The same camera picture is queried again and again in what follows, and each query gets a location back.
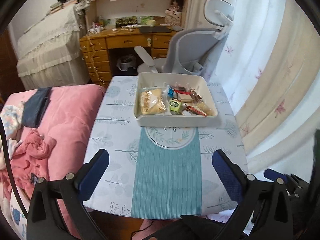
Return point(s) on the floral white curtain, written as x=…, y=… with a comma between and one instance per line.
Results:
x=269, y=70

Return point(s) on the pink bed quilt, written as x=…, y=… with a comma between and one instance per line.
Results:
x=68, y=119

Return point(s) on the lace covered piano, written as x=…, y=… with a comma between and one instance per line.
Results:
x=49, y=52

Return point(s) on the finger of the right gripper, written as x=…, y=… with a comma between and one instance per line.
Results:
x=274, y=175

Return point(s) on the round rice cracker packet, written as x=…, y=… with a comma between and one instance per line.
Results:
x=206, y=109

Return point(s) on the dark blue folded garment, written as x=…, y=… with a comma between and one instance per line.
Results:
x=35, y=107

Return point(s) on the wooden desk with drawers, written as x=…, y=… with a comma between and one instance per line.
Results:
x=102, y=51

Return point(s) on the blue white small snack packet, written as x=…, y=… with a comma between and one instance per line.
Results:
x=170, y=92

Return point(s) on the patterned white blue tablecloth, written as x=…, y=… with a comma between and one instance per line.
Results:
x=160, y=172

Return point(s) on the nut bar clear packet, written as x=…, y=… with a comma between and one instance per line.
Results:
x=195, y=97

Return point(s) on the green yellow small packet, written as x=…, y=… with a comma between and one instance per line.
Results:
x=176, y=106

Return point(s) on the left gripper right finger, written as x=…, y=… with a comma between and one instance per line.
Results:
x=267, y=203

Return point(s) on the wooden bookshelf hutch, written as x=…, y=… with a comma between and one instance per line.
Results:
x=114, y=9

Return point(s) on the toast bread bag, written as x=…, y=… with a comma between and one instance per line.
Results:
x=151, y=101

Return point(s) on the red white striped biscuit packet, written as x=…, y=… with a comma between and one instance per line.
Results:
x=195, y=110

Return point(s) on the pink crumpled cloth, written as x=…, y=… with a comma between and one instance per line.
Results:
x=31, y=157

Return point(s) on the white plastic storage bin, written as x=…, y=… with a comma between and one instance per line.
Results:
x=178, y=82

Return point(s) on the grey office chair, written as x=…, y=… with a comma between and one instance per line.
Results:
x=194, y=51

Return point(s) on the brown sandwich biscuit packet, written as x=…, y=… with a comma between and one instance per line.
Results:
x=183, y=96

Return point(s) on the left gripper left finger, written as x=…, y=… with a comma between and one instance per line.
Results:
x=45, y=220

